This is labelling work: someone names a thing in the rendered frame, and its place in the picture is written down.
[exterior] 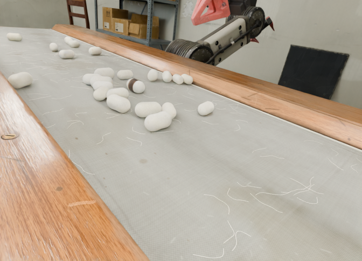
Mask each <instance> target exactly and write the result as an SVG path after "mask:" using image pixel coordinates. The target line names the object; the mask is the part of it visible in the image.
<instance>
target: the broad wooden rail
mask: <svg viewBox="0 0 362 261"><path fill-rule="evenodd" d="M52 30H55V31H57V32H60V33H62V34H65V35H67V36H70V37H72V38H75V39H78V40H81V41H83V42H85V43H88V44H91V45H93V46H96V47H100V48H101V49H103V50H106V51H108V52H111V53H114V54H116V55H119V56H121V57H124V58H126V59H129V60H131V61H134V62H137V63H139V64H141V65H145V66H147V67H150V68H152V69H155V70H157V71H160V72H162V73H163V72H164V71H169V72H170V73H171V75H172V76H173V75H175V74H179V75H180V76H181V75H183V74H187V75H189V76H191V77H192V78H193V82H192V83H191V84H193V85H195V86H198V87H201V88H204V89H206V90H209V91H211V92H214V93H216V94H219V95H221V96H224V97H226V98H229V99H231V100H234V101H237V102H239V103H242V104H244V105H247V106H249V107H252V108H254V109H257V110H260V111H263V112H265V113H267V114H270V115H273V116H275V117H278V118H280V119H283V120H285V121H288V122H290V123H293V124H296V125H298V126H301V127H303V128H306V129H308V130H311V131H314V132H316V133H319V134H321V135H324V136H327V137H329V138H332V139H334V140H337V141H339V142H342V143H344V144H347V145H349V146H352V147H355V148H357V149H360V150H362V109H358V108H355V107H351V106H349V105H345V104H342V103H338V102H335V101H331V100H327V99H325V98H321V97H318V96H315V95H311V94H307V93H304V92H301V91H298V90H294V89H291V88H287V87H284V86H280V85H277V84H274V83H271V82H267V81H264V80H260V79H257V78H254V77H250V76H247V75H243V74H240V73H236V72H233V71H230V70H226V69H223V68H220V67H216V66H212V65H209V64H205V63H203V62H200V61H196V60H192V59H189V58H186V57H182V56H180V55H176V54H172V53H169V52H166V51H162V50H158V49H156V48H152V47H149V46H145V45H142V44H138V43H135V42H132V41H129V40H125V39H121V38H118V37H115V36H111V35H108V34H105V33H101V32H98V31H94V30H91V29H87V28H85V27H81V26H77V25H68V24H55V25H54V27H53V28H52Z"/></svg>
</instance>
